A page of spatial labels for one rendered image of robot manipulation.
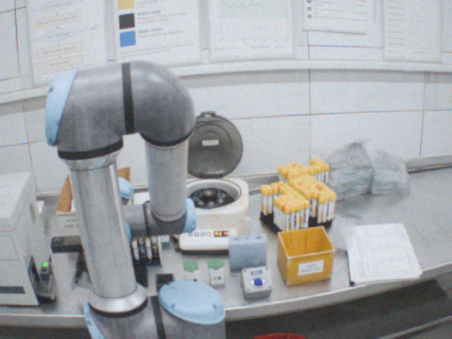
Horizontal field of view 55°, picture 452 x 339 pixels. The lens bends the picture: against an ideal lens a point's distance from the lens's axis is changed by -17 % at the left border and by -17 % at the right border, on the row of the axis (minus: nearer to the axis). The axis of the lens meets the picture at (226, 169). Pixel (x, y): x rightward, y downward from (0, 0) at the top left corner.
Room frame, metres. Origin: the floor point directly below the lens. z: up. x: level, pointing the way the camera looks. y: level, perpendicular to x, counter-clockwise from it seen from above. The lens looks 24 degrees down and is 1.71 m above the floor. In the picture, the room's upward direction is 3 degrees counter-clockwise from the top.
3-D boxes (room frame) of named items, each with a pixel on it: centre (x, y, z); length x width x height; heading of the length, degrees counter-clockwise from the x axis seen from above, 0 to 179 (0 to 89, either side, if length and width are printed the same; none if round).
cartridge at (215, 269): (1.10, 0.04, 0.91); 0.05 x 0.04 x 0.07; 7
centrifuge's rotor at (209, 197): (1.41, 0.06, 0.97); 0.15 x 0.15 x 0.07
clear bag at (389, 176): (1.62, -0.61, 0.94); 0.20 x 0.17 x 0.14; 71
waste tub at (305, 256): (1.13, -0.20, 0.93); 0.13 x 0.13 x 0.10; 6
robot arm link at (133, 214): (0.94, 0.23, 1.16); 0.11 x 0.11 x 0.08; 11
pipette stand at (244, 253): (1.17, -0.05, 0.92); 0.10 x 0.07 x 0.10; 92
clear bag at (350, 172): (1.63, -0.43, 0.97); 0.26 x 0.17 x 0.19; 111
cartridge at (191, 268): (1.09, 0.10, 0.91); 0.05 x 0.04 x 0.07; 7
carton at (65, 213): (1.41, 0.42, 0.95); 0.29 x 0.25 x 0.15; 7
